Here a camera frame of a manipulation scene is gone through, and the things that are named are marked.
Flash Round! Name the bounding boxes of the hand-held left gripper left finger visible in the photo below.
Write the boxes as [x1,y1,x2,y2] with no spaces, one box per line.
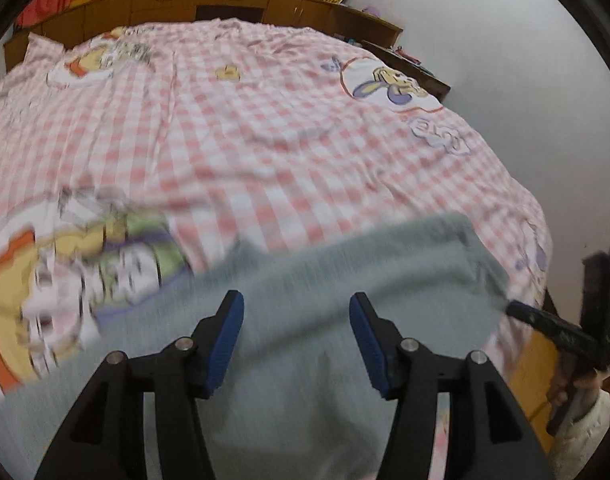
[32,290,246,480]

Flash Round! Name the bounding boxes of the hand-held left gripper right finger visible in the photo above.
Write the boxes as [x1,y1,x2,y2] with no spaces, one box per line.
[349,291,556,480]

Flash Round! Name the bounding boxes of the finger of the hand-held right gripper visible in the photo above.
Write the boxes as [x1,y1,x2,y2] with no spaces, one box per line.
[506,300,586,347]

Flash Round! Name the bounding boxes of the grey pants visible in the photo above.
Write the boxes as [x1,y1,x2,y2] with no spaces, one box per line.
[0,212,510,480]

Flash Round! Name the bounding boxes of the person's right hand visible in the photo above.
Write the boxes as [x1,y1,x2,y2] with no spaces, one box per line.
[549,355,602,433]

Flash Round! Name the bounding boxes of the pink checked printed blanket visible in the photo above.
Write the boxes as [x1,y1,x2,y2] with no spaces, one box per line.
[0,17,556,480]

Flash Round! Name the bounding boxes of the dark wooden nightstand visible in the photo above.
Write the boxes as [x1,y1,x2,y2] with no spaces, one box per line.
[360,39,452,103]

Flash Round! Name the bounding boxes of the wooden headboard cabinet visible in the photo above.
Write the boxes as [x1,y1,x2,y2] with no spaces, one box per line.
[2,0,405,71]

